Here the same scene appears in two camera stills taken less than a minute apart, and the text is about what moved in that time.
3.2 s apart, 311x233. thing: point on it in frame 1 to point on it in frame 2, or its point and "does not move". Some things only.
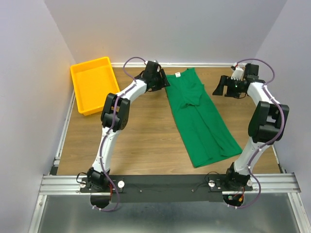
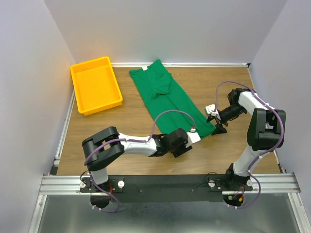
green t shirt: (206, 137) to (158, 88)
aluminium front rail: (70, 184) does not move
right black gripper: (225, 80) to (219, 129)
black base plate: (168, 189) does not move
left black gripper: (163, 82) to (182, 150)
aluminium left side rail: (55, 167) does not move
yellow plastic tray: (93, 80) does not move
